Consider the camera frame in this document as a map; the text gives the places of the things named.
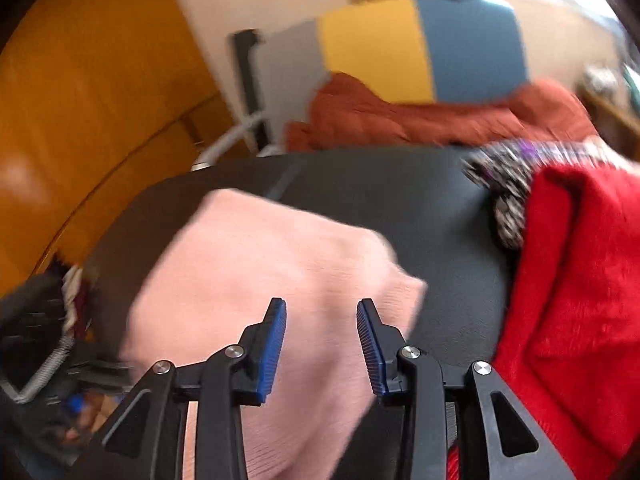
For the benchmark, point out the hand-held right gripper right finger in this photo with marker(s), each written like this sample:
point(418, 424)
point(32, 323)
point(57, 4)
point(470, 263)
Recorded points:
point(372, 355)

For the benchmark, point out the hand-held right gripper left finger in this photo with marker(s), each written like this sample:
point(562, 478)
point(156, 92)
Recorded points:
point(270, 355)

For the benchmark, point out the pink knit sweater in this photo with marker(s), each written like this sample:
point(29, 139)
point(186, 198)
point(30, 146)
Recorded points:
point(280, 260)

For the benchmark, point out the dark red and white cloth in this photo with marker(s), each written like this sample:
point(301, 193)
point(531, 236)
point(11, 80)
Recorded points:
point(77, 300)

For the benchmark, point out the red fleece garment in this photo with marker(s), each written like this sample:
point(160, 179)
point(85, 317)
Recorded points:
point(575, 285)

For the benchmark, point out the white metal tube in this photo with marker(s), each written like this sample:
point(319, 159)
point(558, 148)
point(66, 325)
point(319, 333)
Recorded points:
point(225, 142)

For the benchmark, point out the black white purple patterned cloth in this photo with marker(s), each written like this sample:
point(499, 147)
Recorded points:
point(505, 180)

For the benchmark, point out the rust brown garment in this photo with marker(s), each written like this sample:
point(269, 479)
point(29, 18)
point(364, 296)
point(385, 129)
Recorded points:
point(400, 120)

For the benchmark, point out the yellow wooden wardrobe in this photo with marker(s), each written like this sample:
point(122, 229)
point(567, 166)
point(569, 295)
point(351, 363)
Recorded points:
point(100, 110)

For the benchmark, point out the cluttered wooden desk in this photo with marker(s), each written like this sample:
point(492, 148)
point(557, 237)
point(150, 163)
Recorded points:
point(612, 105)

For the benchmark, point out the black upright post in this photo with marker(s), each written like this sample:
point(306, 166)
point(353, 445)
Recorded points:
point(247, 75)

